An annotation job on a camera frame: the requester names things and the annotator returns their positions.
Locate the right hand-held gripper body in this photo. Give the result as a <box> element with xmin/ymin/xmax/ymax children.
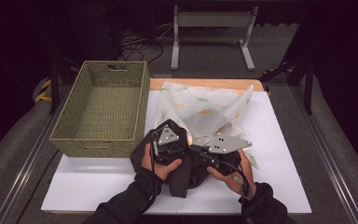
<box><xmin>195</xmin><ymin>133</ymin><xmax>253</xmax><ymax>176</ymax></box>

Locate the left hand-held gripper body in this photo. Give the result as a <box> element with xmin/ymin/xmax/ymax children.
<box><xmin>150</xmin><ymin>124</ymin><xmax>188</xmax><ymax>166</ymax></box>

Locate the dark garment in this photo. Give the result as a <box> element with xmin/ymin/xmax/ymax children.
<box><xmin>130</xmin><ymin>119</ymin><xmax>243</xmax><ymax>199</ymax></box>

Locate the leaf print mesh laundry bag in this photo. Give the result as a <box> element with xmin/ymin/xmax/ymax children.
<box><xmin>153</xmin><ymin>81</ymin><xmax>260</xmax><ymax>171</ymax></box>

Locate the green woven basket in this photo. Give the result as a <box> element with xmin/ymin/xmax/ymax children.
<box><xmin>48</xmin><ymin>60</ymin><xmax>151</xmax><ymax>159</ymax></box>

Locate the person's left hand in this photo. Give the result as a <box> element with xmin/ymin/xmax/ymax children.
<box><xmin>141</xmin><ymin>143</ymin><xmax>183</xmax><ymax>181</ymax></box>

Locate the person's right hand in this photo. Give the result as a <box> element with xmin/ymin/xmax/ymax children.
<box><xmin>207</xmin><ymin>149</ymin><xmax>256</xmax><ymax>198</ymax></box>

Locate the white board sheet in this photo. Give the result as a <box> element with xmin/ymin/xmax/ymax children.
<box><xmin>40</xmin><ymin>90</ymin><xmax>312</xmax><ymax>216</ymax></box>

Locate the yellow black hazard tape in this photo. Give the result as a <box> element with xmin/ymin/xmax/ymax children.
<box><xmin>262</xmin><ymin>63</ymin><xmax>294</xmax><ymax>96</ymax></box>
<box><xmin>34</xmin><ymin>78</ymin><xmax>53</xmax><ymax>103</ymax></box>

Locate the black metal stand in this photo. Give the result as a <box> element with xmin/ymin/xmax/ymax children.
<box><xmin>49</xmin><ymin>58</ymin><xmax>82</xmax><ymax>115</ymax></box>
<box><xmin>258</xmin><ymin>55</ymin><xmax>315</xmax><ymax>115</ymax></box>

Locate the white metal stand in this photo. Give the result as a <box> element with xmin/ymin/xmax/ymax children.
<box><xmin>170</xmin><ymin>4</ymin><xmax>259</xmax><ymax>72</ymax></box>

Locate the left hand-held gripper cable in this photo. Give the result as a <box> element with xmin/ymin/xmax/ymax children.
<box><xmin>141</xmin><ymin>130</ymin><xmax>162</xmax><ymax>214</ymax></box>

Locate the hand-held gripper cable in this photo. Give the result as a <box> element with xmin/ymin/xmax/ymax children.
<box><xmin>141</xmin><ymin>130</ymin><xmax>162</xmax><ymax>214</ymax></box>
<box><xmin>220</xmin><ymin>160</ymin><xmax>254</xmax><ymax>200</ymax></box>

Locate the right hand-held gripper cable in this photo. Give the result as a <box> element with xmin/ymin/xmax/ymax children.
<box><xmin>220</xmin><ymin>160</ymin><xmax>254</xmax><ymax>200</ymax></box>

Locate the tangle of black floor cables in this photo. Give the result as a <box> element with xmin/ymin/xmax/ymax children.
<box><xmin>117</xmin><ymin>24</ymin><xmax>175</xmax><ymax>63</ymax></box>

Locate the aluminium rail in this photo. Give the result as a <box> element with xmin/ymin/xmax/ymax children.
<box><xmin>292</xmin><ymin>85</ymin><xmax>358</xmax><ymax>224</ymax></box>
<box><xmin>0</xmin><ymin>85</ymin><xmax>73</xmax><ymax>224</ymax></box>

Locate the black cable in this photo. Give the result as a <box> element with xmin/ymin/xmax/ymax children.
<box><xmin>14</xmin><ymin>149</ymin><xmax>62</xmax><ymax>224</ymax></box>

